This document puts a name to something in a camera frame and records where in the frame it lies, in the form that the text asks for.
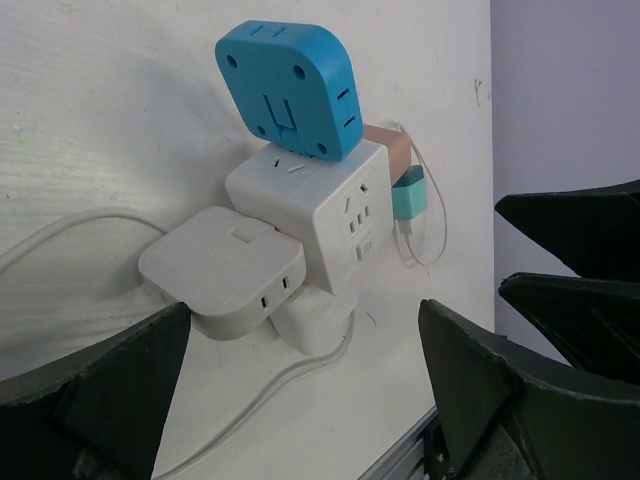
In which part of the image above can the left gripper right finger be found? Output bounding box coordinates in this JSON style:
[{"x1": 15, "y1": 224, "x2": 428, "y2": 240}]
[{"x1": 418, "y1": 299, "x2": 639, "y2": 479}]

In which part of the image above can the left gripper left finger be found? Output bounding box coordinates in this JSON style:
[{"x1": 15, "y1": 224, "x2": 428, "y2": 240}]
[{"x1": 1, "y1": 303, "x2": 191, "y2": 479}]

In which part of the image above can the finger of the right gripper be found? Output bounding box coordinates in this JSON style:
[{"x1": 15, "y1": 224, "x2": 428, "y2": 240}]
[
  {"x1": 498, "y1": 273, "x2": 639, "y2": 370},
  {"x1": 495, "y1": 180, "x2": 639, "y2": 280}
]

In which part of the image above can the teal usb charger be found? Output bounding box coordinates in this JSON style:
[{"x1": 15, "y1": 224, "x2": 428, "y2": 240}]
[{"x1": 391, "y1": 165, "x2": 428, "y2": 221}]

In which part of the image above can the white cube power socket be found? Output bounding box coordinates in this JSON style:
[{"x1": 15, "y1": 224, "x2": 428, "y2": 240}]
[{"x1": 225, "y1": 140, "x2": 393, "y2": 295}]

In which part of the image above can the white flat plug adapter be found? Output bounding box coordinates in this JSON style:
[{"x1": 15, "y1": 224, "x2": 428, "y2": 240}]
[{"x1": 138, "y1": 206, "x2": 306, "y2": 341}]

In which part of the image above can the blue plug adapter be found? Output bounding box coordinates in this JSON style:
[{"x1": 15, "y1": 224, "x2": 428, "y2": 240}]
[{"x1": 215, "y1": 20, "x2": 364, "y2": 162}]

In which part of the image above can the white power brick charger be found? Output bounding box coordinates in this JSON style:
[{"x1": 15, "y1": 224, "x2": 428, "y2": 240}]
[{"x1": 270, "y1": 284, "x2": 357, "y2": 357}]

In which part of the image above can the aluminium front rail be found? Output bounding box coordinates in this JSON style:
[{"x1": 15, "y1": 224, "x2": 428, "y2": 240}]
[{"x1": 359, "y1": 407, "x2": 450, "y2": 480}]

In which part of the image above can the white usb cable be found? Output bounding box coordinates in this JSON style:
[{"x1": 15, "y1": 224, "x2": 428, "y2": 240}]
[{"x1": 0, "y1": 117, "x2": 449, "y2": 476}]

